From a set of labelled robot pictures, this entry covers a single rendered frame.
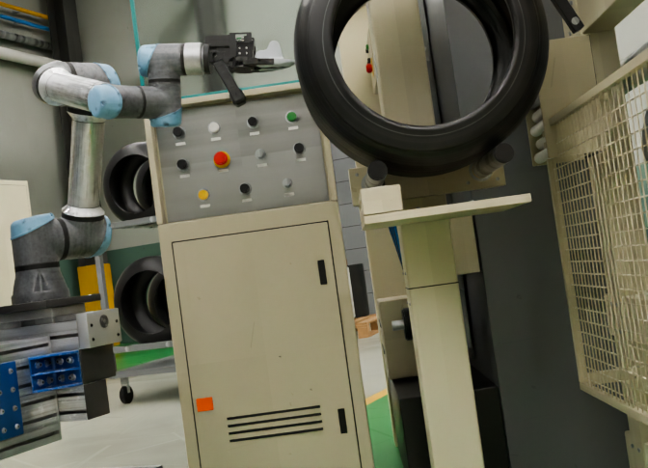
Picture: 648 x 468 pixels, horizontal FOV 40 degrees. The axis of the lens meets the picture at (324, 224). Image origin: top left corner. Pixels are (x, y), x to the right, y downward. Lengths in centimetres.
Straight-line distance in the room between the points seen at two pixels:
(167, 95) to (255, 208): 73
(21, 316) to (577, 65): 157
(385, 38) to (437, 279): 65
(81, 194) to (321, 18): 88
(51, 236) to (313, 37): 93
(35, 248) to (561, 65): 144
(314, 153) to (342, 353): 61
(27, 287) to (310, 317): 82
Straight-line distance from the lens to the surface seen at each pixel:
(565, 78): 239
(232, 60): 213
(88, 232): 254
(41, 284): 249
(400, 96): 239
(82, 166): 251
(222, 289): 272
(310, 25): 204
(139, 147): 604
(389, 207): 198
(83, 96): 218
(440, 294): 236
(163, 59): 215
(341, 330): 270
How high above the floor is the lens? 70
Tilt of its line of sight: 3 degrees up
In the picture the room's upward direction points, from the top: 8 degrees counter-clockwise
